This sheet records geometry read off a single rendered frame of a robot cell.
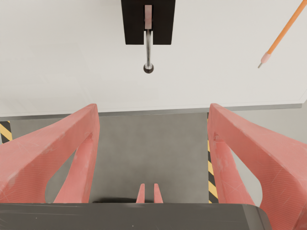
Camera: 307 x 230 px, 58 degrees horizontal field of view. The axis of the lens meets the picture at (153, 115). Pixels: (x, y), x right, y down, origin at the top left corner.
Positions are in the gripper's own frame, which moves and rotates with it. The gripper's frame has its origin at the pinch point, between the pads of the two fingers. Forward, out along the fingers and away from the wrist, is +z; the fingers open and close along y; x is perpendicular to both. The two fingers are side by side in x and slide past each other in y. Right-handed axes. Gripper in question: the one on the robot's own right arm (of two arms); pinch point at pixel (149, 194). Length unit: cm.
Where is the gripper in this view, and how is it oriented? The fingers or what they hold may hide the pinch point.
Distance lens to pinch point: 28.0
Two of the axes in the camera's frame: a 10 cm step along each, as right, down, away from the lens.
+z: -0.1, -7.7, 6.4
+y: -10.0, 0.0, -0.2
